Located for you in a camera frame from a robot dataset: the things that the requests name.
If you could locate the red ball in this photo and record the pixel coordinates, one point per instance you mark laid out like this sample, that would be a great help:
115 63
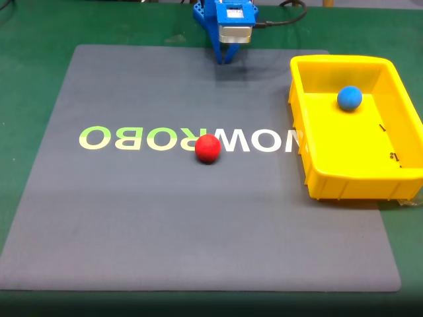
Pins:
207 148

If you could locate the blue ball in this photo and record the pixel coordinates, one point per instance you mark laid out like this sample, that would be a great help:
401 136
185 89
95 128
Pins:
349 98

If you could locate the yellow plastic bin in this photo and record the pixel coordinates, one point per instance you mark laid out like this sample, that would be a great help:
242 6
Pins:
350 145

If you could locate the grey mat with lettering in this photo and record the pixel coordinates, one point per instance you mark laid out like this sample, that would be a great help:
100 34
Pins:
165 214

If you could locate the clear plastic wrap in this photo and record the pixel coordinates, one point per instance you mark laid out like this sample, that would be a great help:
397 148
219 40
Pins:
411 201

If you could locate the silver camera box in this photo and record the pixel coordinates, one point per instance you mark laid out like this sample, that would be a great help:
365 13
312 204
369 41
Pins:
235 34

